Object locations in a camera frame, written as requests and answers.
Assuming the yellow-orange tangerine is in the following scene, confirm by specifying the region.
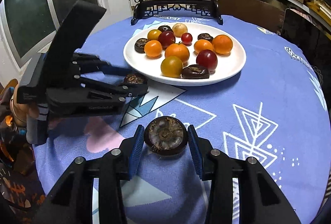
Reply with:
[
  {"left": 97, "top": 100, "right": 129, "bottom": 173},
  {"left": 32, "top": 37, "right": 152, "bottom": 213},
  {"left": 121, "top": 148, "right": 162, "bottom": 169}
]
[{"left": 144, "top": 40, "right": 163, "bottom": 58}]

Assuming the dark purple passion fruit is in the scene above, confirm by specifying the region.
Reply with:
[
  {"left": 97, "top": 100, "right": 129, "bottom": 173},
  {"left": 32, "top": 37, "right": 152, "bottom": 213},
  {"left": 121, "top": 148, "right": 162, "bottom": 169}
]
[
  {"left": 124, "top": 73, "right": 148, "bottom": 85},
  {"left": 158, "top": 25, "right": 173, "bottom": 32}
]

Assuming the person's left hand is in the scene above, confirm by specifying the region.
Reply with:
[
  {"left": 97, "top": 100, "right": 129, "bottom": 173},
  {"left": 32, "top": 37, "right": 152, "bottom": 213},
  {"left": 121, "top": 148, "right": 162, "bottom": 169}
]
[{"left": 10, "top": 85, "right": 39, "bottom": 127}]

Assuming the dark wrinkled passion fruit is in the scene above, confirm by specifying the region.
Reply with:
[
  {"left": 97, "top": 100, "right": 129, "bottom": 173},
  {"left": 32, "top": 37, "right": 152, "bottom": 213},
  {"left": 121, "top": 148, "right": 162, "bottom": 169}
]
[{"left": 181, "top": 64, "right": 210, "bottom": 79}]

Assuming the white round plate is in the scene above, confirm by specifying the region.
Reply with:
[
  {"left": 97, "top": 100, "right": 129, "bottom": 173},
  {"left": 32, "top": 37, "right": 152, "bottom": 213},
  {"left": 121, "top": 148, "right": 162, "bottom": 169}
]
[{"left": 124, "top": 22, "right": 246, "bottom": 86}]

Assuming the yellow round fruit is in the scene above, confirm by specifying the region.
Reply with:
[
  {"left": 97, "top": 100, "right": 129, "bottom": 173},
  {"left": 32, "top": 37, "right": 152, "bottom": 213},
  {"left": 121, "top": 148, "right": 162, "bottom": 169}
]
[{"left": 161, "top": 56, "right": 183, "bottom": 78}]

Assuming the dark brown passion fruit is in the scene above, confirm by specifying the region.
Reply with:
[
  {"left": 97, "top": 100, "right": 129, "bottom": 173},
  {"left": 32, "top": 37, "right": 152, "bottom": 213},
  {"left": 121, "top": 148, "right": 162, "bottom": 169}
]
[
  {"left": 134, "top": 38, "right": 150, "bottom": 53},
  {"left": 198, "top": 33, "right": 213, "bottom": 42}
]

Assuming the tan round fruit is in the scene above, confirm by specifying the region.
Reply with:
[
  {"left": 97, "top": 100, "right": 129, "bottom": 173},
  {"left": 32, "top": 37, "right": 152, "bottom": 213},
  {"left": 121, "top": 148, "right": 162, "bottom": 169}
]
[{"left": 172, "top": 23, "right": 188, "bottom": 38}]

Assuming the small red plum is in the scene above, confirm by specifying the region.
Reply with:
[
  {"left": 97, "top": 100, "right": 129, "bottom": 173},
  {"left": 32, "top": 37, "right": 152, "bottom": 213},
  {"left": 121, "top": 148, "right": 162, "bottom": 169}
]
[{"left": 181, "top": 32, "right": 193, "bottom": 46}]

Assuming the dark red plum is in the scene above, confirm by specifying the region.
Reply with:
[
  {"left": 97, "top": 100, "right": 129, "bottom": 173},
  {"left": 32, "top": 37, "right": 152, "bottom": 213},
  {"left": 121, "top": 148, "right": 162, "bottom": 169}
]
[{"left": 158, "top": 31, "right": 176, "bottom": 50}]

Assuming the orange tangerine with stem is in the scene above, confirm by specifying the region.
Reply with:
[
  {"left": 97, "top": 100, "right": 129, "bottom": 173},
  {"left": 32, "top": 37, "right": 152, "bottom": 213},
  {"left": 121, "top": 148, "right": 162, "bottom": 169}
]
[{"left": 211, "top": 35, "right": 233, "bottom": 55}]

